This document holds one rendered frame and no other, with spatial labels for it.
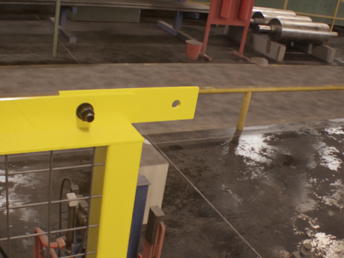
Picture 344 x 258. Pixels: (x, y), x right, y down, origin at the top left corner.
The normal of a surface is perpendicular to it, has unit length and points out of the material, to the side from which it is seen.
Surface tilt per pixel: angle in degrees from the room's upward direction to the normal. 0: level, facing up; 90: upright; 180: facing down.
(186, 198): 0
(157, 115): 90
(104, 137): 0
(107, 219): 90
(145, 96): 90
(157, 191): 90
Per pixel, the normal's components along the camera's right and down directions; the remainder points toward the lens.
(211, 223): 0.16, -0.89
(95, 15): 0.46, 0.44
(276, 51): -0.87, 0.07
